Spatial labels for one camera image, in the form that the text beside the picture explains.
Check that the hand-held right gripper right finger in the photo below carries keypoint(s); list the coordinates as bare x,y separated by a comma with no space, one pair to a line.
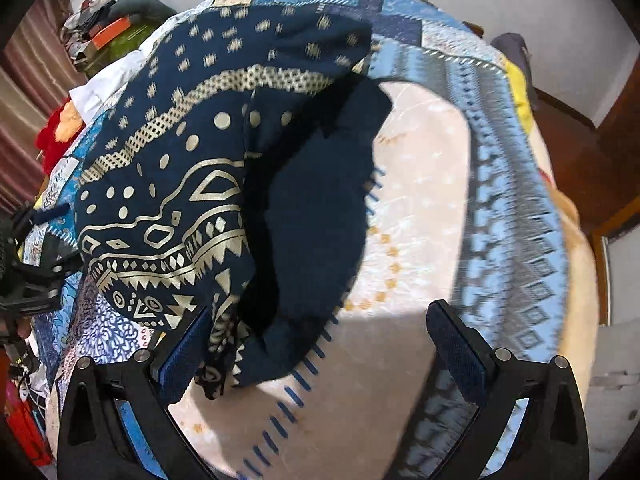
455,350

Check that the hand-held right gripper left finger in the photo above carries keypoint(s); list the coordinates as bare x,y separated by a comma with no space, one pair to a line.
185,355

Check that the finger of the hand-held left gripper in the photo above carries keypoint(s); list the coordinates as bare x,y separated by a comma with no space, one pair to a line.
62,266

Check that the navy patterned garment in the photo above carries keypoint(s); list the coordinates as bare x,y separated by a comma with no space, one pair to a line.
300,210

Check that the pile of mixed clothes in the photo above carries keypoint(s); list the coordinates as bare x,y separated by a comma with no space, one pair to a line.
85,10

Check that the red plush toy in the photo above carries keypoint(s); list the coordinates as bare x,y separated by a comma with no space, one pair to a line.
50,135

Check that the red bag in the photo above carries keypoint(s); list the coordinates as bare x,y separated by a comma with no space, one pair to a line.
25,425

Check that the striped brown curtain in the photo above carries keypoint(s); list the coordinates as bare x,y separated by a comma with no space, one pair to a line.
20,110

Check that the blue patchwork blanket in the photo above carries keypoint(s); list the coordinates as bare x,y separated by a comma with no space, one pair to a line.
425,185

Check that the white cloth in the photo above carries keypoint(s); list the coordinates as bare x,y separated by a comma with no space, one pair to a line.
110,80

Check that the brown wooden door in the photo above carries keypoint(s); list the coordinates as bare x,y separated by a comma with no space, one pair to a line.
590,175

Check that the olive green cloth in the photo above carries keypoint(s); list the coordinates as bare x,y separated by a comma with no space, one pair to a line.
120,47

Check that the orange box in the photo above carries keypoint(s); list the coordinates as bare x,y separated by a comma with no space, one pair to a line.
112,30

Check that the dark green cushion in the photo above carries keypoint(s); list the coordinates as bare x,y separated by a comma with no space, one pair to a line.
150,7

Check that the grey cloth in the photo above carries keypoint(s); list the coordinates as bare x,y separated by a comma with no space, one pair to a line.
510,50

